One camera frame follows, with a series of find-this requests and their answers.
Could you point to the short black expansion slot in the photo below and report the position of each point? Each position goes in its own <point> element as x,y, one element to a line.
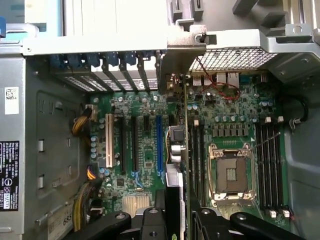
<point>146,124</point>

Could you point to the thin metal locking lever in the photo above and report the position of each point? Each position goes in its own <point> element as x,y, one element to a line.
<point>267,141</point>

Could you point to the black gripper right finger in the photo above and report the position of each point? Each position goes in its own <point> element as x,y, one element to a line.
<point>205,225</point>

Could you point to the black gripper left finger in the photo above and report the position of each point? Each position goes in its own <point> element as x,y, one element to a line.
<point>150,222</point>

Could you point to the blue slot retainer clip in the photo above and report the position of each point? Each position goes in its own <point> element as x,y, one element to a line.
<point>111,58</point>
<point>94,61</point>
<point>58,62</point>
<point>75,60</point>
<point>130,58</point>

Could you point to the CPU socket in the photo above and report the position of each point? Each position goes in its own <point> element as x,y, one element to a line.
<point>232,175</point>

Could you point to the green Dell motherboard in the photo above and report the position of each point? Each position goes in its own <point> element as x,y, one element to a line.
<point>225,107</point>

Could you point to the grey parts rack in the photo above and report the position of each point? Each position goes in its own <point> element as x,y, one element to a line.
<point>225,17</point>

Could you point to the silver power supply unit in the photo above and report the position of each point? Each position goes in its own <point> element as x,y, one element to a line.
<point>12,125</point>

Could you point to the black RAM slot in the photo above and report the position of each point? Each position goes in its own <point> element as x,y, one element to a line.
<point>202,162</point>
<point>262,175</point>
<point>276,175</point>
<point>270,175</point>
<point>196,162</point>
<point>283,175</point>

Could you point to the white expansion slot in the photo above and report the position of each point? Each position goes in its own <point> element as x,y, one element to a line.
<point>109,140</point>

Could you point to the open PC case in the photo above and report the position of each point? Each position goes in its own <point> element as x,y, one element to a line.
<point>300,162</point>

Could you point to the finned chipset heatsink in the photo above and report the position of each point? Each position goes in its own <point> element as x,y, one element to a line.
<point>137,205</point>

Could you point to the blue expansion slot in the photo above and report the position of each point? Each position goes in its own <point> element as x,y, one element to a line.
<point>159,142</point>

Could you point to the long black expansion slot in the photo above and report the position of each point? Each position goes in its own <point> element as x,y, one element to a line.
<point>123,145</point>
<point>172,120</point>
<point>135,145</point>

